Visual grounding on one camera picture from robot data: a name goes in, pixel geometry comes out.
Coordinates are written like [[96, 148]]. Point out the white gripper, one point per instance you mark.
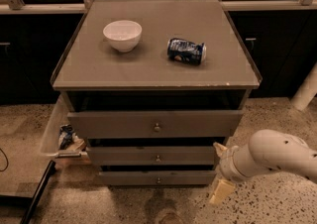
[[227, 166]]

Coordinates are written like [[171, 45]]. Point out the grey drawer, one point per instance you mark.
[[153, 156], [161, 177], [155, 124]]

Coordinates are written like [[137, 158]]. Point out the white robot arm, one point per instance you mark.
[[267, 151]]

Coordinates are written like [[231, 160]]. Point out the grey top drawer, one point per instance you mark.
[[155, 124]]

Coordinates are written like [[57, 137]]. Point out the grey bottom drawer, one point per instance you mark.
[[161, 177]]

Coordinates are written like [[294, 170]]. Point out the grey drawer cabinet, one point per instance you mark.
[[95, 77]]

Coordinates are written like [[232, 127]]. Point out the white pole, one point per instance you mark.
[[306, 91]]

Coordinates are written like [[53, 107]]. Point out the crushed blue soda can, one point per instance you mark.
[[185, 51]]

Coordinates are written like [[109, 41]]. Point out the blue snack bag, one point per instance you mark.
[[65, 136]]

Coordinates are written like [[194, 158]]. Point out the white ceramic bowl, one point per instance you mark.
[[123, 35]]

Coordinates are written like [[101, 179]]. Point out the black floor stand bar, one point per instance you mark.
[[50, 170]]

